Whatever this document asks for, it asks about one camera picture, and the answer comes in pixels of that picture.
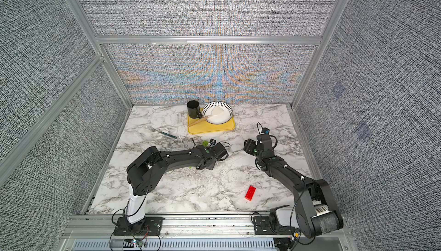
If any wooden spatula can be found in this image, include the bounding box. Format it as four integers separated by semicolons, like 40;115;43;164
189;106;223;127

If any red lego brick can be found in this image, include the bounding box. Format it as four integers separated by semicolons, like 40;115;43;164
245;186;256;201

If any black mug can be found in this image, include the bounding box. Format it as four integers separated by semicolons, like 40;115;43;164
187;100;203;119

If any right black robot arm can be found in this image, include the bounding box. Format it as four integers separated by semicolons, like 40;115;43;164
243;134;344;238

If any yellow tray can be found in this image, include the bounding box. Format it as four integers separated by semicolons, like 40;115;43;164
187;116;235;135

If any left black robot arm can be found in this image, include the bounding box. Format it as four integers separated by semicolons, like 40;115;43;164
124;143;229;224

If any aluminium front rail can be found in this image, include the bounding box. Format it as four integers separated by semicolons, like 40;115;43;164
63;212;352;240

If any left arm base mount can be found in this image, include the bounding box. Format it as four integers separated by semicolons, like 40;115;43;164
113;217;164;236

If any white patterned bowl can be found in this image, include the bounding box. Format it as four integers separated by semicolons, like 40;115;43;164
202;101;233;125

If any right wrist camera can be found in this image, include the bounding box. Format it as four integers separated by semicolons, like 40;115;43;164
260;127;270;135

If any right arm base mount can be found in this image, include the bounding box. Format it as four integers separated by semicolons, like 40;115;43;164
251;214;296;236

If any white vented cable duct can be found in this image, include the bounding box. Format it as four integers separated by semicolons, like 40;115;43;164
73;238;276;251

